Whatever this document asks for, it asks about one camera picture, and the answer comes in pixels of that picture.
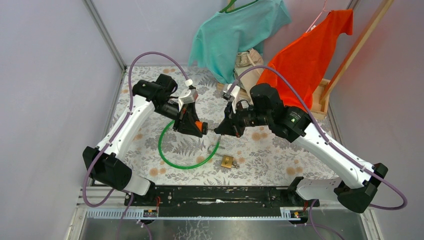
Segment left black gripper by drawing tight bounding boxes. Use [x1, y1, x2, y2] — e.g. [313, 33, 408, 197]
[152, 98, 204, 138]

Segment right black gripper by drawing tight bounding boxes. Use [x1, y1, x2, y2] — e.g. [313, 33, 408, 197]
[215, 98, 271, 138]

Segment orange black padlock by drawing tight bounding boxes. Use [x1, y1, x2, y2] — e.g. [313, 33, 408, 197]
[195, 121, 208, 135]

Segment brass padlock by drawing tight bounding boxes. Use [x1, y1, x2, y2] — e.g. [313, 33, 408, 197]
[207, 145, 236, 169]

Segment small silver keys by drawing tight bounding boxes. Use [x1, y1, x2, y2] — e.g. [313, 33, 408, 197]
[232, 161, 240, 169]

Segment green cable lock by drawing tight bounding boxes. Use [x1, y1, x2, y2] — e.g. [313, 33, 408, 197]
[157, 119, 222, 170]

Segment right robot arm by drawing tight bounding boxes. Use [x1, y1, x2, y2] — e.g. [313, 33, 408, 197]
[214, 83, 388, 213]

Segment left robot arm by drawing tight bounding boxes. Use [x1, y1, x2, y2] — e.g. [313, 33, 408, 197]
[82, 74, 208, 206]

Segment floral table cloth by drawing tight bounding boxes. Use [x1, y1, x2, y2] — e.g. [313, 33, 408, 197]
[113, 66, 337, 186]

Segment beige cloth bag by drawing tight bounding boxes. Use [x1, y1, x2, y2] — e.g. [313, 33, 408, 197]
[233, 48, 272, 100]

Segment teal t-shirt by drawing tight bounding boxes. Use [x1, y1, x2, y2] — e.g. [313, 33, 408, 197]
[188, 0, 292, 84]

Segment orange t-shirt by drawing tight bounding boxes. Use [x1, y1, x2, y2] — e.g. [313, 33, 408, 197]
[257, 9, 354, 109]

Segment wooden clothes rack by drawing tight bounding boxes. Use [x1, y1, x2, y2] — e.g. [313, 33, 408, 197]
[215, 0, 396, 121]

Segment green hanger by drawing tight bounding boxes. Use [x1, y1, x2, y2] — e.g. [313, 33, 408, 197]
[219, 0, 258, 14]

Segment pink hanger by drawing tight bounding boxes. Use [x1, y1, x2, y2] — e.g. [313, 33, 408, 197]
[305, 0, 331, 33]

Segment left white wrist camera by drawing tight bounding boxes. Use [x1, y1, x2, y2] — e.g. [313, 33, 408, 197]
[177, 78, 199, 111]

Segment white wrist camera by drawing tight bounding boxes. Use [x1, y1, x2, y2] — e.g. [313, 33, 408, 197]
[222, 84, 241, 113]
[177, 78, 199, 111]

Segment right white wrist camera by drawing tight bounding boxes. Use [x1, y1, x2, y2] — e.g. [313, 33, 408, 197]
[222, 84, 241, 113]

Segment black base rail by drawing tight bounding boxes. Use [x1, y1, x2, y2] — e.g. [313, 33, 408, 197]
[124, 185, 320, 218]

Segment aluminium frame profile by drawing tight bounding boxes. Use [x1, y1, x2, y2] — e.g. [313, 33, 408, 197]
[82, 0, 127, 72]

